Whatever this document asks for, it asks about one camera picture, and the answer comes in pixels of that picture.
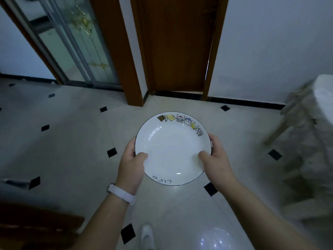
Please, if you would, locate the person's left hand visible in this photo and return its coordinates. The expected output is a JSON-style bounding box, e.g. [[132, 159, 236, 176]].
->
[[114, 136, 149, 195]]

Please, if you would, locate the person's right hand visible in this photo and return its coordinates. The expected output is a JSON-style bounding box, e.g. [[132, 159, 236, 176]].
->
[[198, 133, 239, 194]]

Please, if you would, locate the white cartoon print plate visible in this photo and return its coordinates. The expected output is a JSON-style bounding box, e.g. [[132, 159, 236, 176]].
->
[[134, 111, 212, 186]]

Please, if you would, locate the brown wooden cabinet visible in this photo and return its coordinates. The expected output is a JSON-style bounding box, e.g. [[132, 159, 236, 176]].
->
[[0, 200, 85, 250]]

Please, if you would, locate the person's right forearm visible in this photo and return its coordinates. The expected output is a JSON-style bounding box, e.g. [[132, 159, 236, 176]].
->
[[221, 179, 321, 250]]

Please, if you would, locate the person's left forearm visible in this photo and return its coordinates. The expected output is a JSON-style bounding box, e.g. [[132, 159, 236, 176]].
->
[[70, 192, 136, 250]]

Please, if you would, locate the person's left white shoe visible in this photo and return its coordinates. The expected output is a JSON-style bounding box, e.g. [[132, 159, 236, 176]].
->
[[140, 225, 156, 250]]

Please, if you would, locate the smartwatch with white band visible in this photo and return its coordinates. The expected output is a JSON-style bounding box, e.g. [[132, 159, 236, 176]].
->
[[106, 183, 137, 206]]

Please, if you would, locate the cloth-covered dining table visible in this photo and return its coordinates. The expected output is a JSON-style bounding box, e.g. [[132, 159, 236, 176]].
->
[[263, 74, 333, 224]]

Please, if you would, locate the cream floral tablecloth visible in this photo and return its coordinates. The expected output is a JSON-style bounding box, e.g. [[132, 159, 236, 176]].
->
[[280, 74, 333, 224]]

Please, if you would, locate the brown wooden door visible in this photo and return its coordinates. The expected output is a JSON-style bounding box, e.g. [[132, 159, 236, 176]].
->
[[129, 0, 230, 101]]

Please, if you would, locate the glass sliding door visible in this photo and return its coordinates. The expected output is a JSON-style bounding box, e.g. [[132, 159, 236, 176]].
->
[[8, 0, 123, 89]]

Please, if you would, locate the brown wooden door frame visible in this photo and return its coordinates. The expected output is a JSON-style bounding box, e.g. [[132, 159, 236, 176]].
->
[[88, 0, 144, 107]]

